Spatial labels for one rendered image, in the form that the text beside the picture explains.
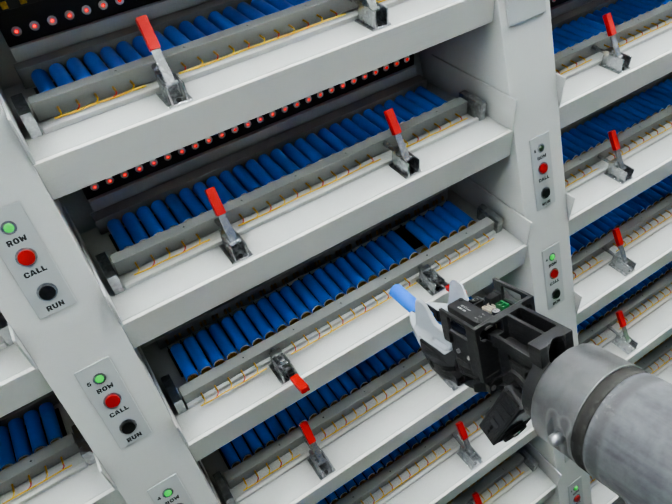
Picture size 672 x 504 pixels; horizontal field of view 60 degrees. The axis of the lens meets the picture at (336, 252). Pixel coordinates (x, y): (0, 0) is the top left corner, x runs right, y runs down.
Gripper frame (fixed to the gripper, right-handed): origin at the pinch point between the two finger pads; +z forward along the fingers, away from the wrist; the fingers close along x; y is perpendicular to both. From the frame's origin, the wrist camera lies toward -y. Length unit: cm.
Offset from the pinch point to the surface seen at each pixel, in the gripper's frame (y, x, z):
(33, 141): 29.9, 29.9, 19.0
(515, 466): -66, -27, 25
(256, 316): -4.9, 13.2, 26.8
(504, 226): -7.6, -30.4, 21.3
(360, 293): -6.2, -1.7, 21.2
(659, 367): -65, -73, 24
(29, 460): -7, 47, 23
